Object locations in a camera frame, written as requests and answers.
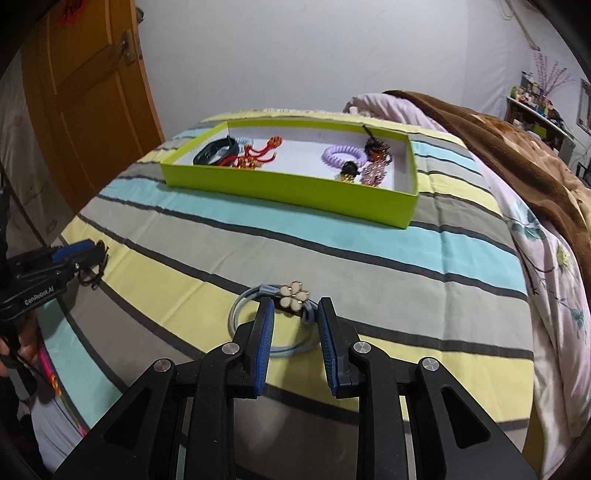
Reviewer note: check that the green cardboard box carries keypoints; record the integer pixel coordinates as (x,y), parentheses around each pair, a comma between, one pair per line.
(277,189)

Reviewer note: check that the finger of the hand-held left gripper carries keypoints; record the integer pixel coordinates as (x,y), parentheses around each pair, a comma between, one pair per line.
(71,249)
(85,263)

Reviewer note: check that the person's printed clothing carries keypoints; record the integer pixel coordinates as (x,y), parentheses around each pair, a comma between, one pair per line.
(51,415)

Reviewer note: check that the person's left hand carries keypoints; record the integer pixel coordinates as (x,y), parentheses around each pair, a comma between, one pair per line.
(28,344)

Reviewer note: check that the purple flower branches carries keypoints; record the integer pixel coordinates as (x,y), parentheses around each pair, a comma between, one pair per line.
(549,69)

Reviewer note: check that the window with metal frame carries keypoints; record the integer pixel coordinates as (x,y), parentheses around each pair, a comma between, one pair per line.
(585,101)

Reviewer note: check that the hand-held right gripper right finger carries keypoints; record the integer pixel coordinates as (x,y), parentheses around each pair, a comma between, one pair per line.
(328,350)

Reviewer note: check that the red door decoration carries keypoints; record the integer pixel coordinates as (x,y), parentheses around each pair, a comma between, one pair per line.
(69,9)

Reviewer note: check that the brown fleece blanket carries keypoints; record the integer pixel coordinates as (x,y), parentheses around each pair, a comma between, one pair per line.
(508,138)

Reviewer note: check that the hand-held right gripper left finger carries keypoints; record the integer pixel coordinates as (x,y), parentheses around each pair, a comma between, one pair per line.
(264,350)

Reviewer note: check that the black and gold hair ornament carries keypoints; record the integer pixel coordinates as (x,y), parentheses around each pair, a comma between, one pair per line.
(349,170)

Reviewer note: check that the pink floral quilt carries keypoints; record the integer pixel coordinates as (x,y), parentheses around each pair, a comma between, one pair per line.
(545,277)

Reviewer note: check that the white wall pipe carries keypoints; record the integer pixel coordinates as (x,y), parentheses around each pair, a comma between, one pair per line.
(526,32)

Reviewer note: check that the striped bedsheet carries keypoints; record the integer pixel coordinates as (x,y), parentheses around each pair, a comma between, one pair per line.
(323,258)

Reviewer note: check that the black silicone wristband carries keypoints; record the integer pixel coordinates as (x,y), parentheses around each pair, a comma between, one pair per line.
(210,152)

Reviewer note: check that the wooden door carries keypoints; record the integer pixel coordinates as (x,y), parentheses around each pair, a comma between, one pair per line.
(92,115)

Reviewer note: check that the cluttered white shelf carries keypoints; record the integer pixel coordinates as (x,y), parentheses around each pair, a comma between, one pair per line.
(531,110)

